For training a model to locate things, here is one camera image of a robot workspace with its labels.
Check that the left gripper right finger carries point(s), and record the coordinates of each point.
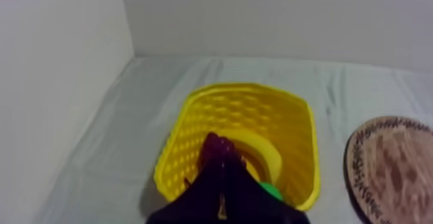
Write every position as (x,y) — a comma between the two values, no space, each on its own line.
(257,206)

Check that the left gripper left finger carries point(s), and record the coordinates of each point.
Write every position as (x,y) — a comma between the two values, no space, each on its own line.
(189,205)

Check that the purple toy grapes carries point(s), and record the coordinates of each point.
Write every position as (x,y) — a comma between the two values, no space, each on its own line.
(218,151)

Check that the yellow plastic basket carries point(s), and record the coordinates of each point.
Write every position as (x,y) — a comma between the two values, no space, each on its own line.
(257,117)

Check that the green toy pear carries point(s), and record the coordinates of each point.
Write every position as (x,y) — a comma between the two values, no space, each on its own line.
(272,189)

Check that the yellow toy banana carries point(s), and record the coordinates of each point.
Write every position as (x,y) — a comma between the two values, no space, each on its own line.
(262,151)

